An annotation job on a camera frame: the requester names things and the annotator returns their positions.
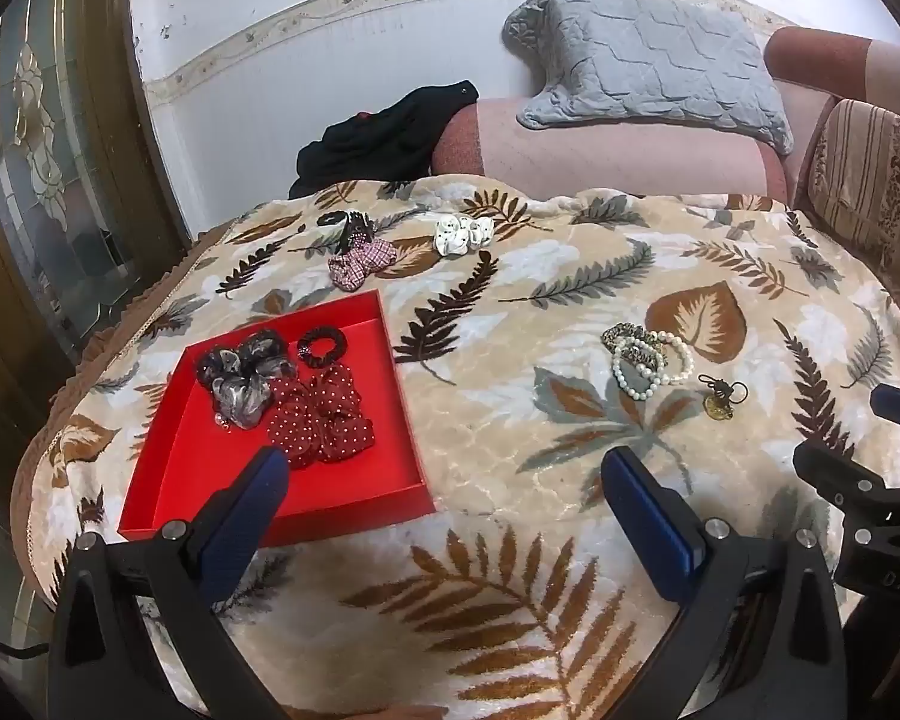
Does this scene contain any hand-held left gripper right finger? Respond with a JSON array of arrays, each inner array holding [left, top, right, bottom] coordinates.
[[600, 446, 850, 720]]

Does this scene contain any black grey sheer scrunchie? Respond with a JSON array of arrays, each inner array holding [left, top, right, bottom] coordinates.
[[195, 328, 299, 431]]

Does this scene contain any striped floral cushion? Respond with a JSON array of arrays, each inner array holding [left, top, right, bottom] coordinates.
[[801, 98, 900, 305]]

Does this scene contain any beaded gold bracelet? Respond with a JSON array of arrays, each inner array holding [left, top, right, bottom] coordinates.
[[601, 323, 665, 368]]

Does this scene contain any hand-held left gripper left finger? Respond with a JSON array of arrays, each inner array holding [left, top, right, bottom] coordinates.
[[45, 446, 293, 720]]

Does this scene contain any black garment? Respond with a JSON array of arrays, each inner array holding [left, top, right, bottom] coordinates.
[[288, 79, 482, 200]]

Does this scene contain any gold pendant keyring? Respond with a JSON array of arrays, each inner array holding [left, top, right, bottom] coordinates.
[[698, 373, 750, 422]]

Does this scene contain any dark hair claw clip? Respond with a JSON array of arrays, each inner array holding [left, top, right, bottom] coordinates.
[[336, 214, 377, 254]]

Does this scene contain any white scrunchie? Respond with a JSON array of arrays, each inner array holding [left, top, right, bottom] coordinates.
[[433, 214, 496, 257]]

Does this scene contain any black coil hair tie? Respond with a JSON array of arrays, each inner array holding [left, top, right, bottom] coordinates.
[[297, 325, 347, 371]]

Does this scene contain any leaf print blanket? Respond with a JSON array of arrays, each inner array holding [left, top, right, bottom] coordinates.
[[11, 172, 900, 720]]

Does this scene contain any red tray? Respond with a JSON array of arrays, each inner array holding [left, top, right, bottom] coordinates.
[[118, 289, 437, 547]]

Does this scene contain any pearl bracelet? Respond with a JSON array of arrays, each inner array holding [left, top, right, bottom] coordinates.
[[630, 331, 696, 388], [611, 349, 662, 401]]

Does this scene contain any pink sofa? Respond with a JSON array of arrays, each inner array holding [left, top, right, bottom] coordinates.
[[430, 25, 900, 212]]

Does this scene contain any plaid scrunchie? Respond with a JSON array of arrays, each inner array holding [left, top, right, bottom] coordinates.
[[328, 235, 397, 291]]

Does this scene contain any grey quilted pillow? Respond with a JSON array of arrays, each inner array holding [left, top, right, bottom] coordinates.
[[502, 0, 797, 158]]

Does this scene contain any red polka dot scrunchie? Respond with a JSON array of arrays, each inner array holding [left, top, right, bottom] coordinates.
[[266, 365, 377, 470]]

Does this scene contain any stained glass door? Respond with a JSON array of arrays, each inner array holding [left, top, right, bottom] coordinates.
[[0, 0, 196, 391]]

